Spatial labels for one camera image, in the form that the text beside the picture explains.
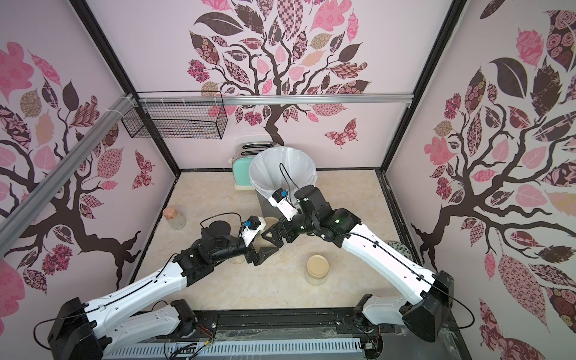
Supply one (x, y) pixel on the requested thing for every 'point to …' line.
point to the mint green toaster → (241, 163)
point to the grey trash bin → (266, 208)
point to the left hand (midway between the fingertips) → (272, 241)
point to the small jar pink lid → (176, 221)
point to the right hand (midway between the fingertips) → (272, 226)
